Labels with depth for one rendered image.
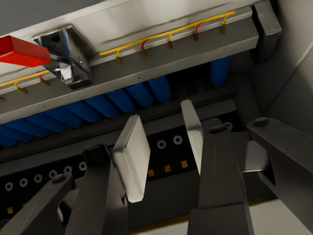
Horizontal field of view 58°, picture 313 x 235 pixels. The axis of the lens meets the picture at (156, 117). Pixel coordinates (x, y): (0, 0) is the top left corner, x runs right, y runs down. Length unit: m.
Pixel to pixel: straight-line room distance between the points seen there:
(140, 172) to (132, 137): 0.02
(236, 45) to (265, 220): 0.12
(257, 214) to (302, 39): 0.12
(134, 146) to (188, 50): 0.10
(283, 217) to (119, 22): 0.16
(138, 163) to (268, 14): 0.14
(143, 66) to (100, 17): 0.05
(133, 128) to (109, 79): 0.07
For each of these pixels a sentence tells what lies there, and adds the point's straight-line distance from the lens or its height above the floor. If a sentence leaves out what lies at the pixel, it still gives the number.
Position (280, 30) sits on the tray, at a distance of 0.23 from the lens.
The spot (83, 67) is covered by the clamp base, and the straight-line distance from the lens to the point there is 0.20.
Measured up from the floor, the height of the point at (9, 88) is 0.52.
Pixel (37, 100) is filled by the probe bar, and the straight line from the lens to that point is 0.25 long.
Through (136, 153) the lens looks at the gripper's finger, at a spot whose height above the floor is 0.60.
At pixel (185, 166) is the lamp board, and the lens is 0.34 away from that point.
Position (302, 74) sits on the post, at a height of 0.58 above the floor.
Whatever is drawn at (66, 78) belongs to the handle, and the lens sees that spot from 0.20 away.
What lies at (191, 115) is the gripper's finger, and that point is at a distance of 0.15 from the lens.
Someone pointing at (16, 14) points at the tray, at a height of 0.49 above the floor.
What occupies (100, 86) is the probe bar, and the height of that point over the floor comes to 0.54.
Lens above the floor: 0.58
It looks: 1 degrees down
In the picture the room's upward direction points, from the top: 164 degrees clockwise
